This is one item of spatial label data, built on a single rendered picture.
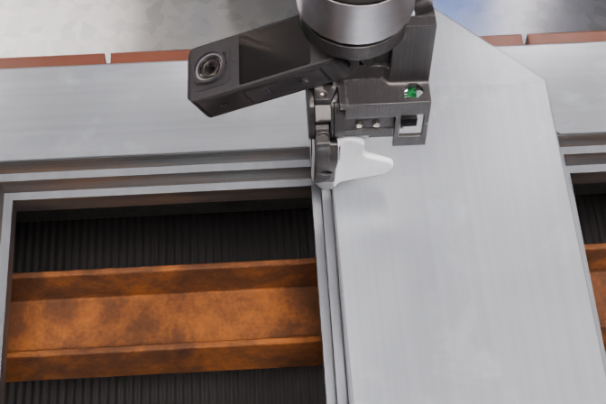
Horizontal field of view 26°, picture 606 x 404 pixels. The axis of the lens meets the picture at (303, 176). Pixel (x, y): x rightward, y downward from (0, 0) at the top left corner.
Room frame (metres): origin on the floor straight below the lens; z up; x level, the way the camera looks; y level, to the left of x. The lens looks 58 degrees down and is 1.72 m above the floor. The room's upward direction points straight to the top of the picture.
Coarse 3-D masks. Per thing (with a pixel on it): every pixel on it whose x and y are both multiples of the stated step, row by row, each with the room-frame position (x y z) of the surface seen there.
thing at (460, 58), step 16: (448, 32) 0.68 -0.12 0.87; (464, 32) 0.68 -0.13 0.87; (448, 48) 0.66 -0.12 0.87; (464, 48) 0.66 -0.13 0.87; (480, 48) 0.66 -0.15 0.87; (496, 48) 0.66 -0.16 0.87; (432, 64) 0.65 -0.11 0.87; (448, 64) 0.65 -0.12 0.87; (464, 64) 0.65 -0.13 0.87; (480, 64) 0.65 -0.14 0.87; (496, 64) 0.65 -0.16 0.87; (512, 64) 0.65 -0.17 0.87; (432, 80) 0.63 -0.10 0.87; (448, 80) 0.63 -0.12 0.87; (464, 80) 0.63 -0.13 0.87; (480, 80) 0.63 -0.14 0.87; (496, 80) 0.63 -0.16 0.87; (512, 80) 0.63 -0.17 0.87; (528, 80) 0.63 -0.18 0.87; (544, 80) 0.63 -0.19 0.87
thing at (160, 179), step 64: (0, 192) 0.54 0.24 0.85; (64, 192) 0.55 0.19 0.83; (128, 192) 0.55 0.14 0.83; (192, 192) 0.55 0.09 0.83; (256, 192) 0.55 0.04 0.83; (320, 192) 0.55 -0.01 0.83; (0, 256) 0.49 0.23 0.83; (320, 256) 0.49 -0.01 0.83; (0, 320) 0.43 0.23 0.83; (320, 320) 0.44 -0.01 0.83; (0, 384) 0.38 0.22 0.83
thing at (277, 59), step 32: (256, 32) 0.55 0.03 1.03; (288, 32) 0.54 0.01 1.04; (192, 64) 0.54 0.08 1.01; (224, 64) 0.53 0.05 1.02; (256, 64) 0.53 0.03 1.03; (288, 64) 0.52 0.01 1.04; (320, 64) 0.51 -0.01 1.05; (192, 96) 0.52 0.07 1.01; (224, 96) 0.51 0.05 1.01; (256, 96) 0.51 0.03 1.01
